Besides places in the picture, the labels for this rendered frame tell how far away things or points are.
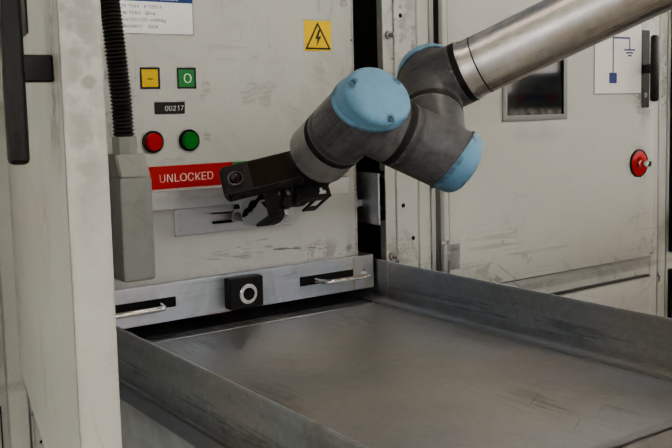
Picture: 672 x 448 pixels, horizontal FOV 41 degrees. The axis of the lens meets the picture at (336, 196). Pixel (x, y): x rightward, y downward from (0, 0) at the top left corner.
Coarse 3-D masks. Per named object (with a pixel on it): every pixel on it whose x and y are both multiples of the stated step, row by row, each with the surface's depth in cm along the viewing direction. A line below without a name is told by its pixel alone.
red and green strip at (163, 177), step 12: (156, 168) 137; (168, 168) 138; (180, 168) 139; (192, 168) 140; (204, 168) 142; (216, 168) 143; (156, 180) 137; (168, 180) 138; (180, 180) 139; (192, 180) 141; (204, 180) 142; (216, 180) 143
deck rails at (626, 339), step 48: (432, 288) 149; (480, 288) 140; (528, 336) 131; (576, 336) 125; (624, 336) 118; (144, 384) 109; (192, 384) 98; (240, 432) 90; (288, 432) 82; (336, 432) 76
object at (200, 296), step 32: (352, 256) 158; (128, 288) 135; (160, 288) 138; (192, 288) 141; (224, 288) 144; (288, 288) 151; (320, 288) 155; (352, 288) 159; (128, 320) 135; (160, 320) 138
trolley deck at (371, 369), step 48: (192, 336) 137; (240, 336) 136; (288, 336) 136; (336, 336) 135; (384, 336) 134; (432, 336) 134; (480, 336) 133; (240, 384) 113; (288, 384) 112; (336, 384) 112; (384, 384) 111; (432, 384) 111; (480, 384) 110; (528, 384) 110; (576, 384) 110; (624, 384) 109; (144, 432) 102; (192, 432) 96; (384, 432) 95; (432, 432) 95; (480, 432) 94; (528, 432) 94; (576, 432) 94; (624, 432) 93
